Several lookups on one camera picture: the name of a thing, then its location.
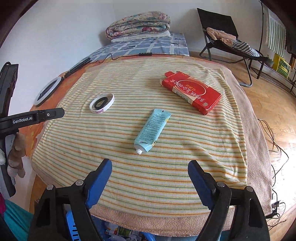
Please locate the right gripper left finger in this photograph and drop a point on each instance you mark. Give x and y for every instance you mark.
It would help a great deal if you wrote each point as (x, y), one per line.
(63, 213)

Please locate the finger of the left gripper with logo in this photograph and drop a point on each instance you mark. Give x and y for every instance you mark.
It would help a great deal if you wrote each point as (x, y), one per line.
(12, 123)

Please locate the gloved left hand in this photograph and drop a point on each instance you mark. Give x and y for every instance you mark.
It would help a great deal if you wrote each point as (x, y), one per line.
(15, 149)

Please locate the black clothes rack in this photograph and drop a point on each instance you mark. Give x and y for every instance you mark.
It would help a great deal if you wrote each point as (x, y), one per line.
(284, 11)

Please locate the red cardboard box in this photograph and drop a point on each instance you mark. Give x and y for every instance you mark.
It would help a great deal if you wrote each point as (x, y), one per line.
(199, 95)

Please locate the striped yellow towel blanket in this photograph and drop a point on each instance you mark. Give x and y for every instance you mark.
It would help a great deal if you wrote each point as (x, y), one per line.
(64, 151)

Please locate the folded floral quilt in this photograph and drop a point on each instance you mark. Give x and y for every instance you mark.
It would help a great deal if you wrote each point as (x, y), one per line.
(152, 22)

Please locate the white ring light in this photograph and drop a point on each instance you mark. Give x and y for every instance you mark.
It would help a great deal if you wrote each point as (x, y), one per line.
(46, 91)

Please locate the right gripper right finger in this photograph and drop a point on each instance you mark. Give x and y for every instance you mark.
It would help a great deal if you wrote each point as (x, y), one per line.
(248, 222)

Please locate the striped towel on rack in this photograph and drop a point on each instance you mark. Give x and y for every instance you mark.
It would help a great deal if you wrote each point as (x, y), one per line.
(275, 33)

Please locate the black folding chair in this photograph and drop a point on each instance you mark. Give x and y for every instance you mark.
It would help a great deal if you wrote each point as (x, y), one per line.
(226, 24)

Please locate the blue checkered bedsheet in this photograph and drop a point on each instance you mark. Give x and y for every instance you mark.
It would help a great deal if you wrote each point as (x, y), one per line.
(175, 44)

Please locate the light blue cream tube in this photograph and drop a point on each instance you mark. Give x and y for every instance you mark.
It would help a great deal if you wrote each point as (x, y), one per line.
(151, 131)

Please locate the beige fleece blanket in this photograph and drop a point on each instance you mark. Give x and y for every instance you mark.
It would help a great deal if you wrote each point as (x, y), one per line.
(153, 191)

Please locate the clothes on chair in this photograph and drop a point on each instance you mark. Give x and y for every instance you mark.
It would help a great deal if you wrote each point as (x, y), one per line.
(232, 41)

